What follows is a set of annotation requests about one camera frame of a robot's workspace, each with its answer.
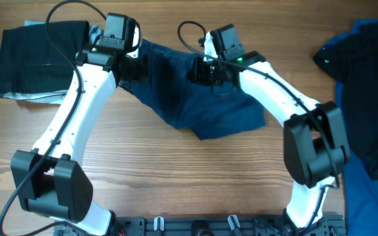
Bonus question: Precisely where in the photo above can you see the dark blue shorts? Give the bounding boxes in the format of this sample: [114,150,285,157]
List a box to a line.
[120,40,266,140]

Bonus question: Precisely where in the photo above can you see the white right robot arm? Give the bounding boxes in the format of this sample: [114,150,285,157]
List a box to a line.
[193,24,350,235]

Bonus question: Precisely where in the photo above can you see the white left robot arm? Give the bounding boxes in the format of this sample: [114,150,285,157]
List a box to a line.
[10,13,146,235]

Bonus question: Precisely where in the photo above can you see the folded light grey garment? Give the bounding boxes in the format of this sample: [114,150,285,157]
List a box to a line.
[0,20,103,104]

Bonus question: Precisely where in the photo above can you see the folded black garment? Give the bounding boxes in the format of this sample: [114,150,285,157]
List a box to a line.
[0,20,91,98]

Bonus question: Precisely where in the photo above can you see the black crumpled garment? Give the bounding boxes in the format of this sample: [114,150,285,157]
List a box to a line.
[313,19,378,180]

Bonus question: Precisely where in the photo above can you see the bright blue garment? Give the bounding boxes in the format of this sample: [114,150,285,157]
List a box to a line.
[323,18,378,236]

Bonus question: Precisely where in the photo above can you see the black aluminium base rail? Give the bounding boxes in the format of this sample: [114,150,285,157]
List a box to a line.
[53,214,347,236]

